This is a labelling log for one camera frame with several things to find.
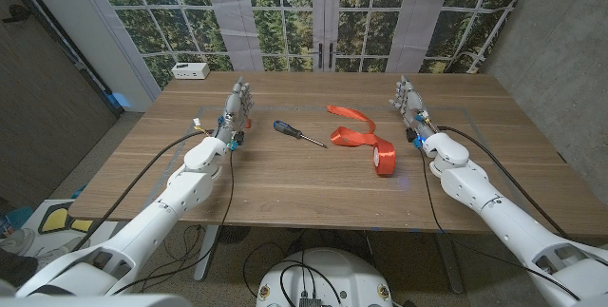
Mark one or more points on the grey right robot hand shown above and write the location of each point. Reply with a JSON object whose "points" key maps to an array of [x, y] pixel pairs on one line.
{"points": [[414, 109]]}

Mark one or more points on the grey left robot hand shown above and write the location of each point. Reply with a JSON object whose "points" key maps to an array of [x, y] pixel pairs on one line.
{"points": [[233, 112]]}

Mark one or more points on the orange satin ribbon roll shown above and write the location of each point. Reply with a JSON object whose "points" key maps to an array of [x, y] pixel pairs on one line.
{"points": [[385, 157]]}

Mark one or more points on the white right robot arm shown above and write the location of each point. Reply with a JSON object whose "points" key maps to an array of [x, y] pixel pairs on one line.
{"points": [[499, 216]]}

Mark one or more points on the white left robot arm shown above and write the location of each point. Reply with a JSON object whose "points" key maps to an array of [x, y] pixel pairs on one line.
{"points": [[157, 212]]}

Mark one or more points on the white power strip box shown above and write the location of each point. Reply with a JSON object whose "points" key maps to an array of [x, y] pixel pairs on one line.
{"points": [[190, 70]]}

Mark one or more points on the printed window forest backdrop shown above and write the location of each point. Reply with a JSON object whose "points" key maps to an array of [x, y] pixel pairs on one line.
{"points": [[285, 22]]}

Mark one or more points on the small blue floor object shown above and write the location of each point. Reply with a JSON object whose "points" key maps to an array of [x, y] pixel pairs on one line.
{"points": [[119, 100]]}

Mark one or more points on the black round ribbed disc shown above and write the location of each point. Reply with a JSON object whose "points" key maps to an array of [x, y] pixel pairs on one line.
{"points": [[233, 234]]}

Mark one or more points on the white table leg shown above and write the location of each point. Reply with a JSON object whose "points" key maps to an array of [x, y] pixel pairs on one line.
{"points": [[206, 252]]}

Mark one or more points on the white robot torso base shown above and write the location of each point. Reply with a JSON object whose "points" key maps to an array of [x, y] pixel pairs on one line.
{"points": [[342, 274]]}

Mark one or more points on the yellow black floor mat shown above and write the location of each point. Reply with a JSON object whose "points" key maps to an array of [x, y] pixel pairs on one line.
{"points": [[57, 219]]}

